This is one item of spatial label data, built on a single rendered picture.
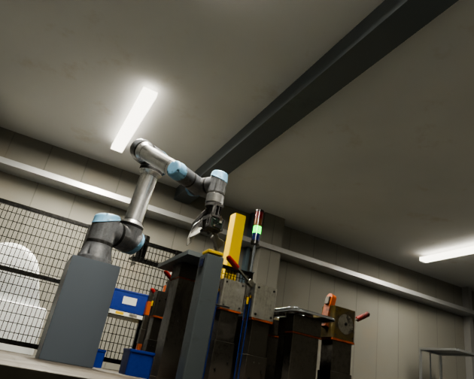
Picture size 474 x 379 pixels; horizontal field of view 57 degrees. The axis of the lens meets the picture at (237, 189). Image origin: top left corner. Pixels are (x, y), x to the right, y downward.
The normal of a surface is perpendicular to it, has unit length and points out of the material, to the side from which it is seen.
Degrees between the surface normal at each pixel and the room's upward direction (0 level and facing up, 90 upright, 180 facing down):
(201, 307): 90
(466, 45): 180
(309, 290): 90
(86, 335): 90
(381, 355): 90
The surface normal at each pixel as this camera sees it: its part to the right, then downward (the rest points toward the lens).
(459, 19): -0.16, 0.90
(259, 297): 0.47, -0.29
